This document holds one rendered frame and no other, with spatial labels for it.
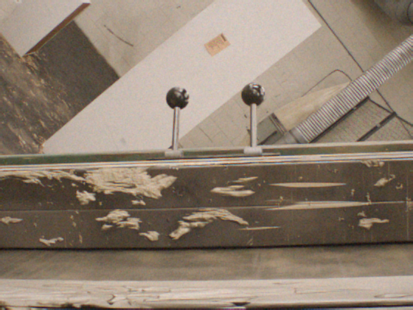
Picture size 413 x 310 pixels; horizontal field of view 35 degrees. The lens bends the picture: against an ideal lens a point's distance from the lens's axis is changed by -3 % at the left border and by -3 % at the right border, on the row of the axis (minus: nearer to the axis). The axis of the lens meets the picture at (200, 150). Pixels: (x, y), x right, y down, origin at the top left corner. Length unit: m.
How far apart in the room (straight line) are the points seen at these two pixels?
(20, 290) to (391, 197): 0.43
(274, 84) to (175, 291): 8.90
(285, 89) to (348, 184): 8.52
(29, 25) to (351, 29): 4.70
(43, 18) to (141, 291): 5.78
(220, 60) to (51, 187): 4.02
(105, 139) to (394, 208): 4.21
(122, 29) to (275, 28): 4.70
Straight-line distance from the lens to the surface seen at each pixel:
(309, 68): 9.08
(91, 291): 0.16
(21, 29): 5.98
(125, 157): 1.27
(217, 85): 4.59
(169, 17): 8.98
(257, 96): 1.04
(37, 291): 0.16
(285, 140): 6.44
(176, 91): 1.06
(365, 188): 0.55
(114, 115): 4.67
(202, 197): 0.56
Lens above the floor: 1.56
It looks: 8 degrees down
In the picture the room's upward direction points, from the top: 52 degrees clockwise
